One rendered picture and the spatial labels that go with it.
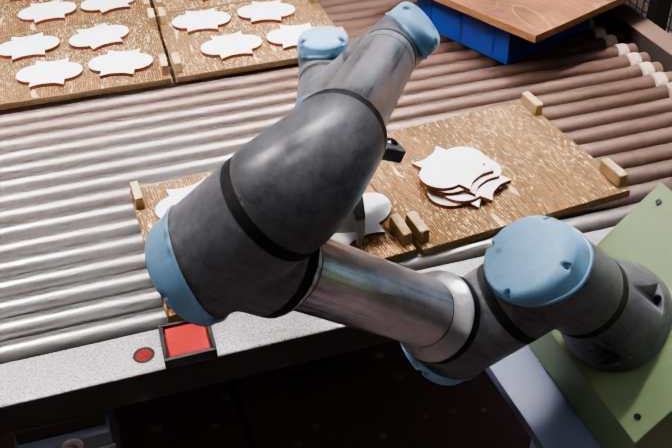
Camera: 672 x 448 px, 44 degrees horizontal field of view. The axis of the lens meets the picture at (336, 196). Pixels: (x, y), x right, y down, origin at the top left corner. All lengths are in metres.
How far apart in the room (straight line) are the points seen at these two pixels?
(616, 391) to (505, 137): 0.65
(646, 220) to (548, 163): 0.40
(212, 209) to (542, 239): 0.44
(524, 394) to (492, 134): 0.60
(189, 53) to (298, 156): 1.32
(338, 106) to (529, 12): 1.21
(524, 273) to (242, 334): 0.46
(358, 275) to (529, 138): 0.85
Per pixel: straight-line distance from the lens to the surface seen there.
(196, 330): 1.28
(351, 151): 0.74
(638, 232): 1.24
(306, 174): 0.71
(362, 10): 2.22
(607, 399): 1.18
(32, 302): 1.41
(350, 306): 0.89
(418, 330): 0.99
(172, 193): 1.53
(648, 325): 1.14
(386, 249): 1.38
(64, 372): 1.29
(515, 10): 1.94
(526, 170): 1.58
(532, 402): 1.26
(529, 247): 1.03
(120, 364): 1.27
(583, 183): 1.57
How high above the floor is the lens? 1.82
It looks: 36 degrees down
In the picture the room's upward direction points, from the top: 2 degrees counter-clockwise
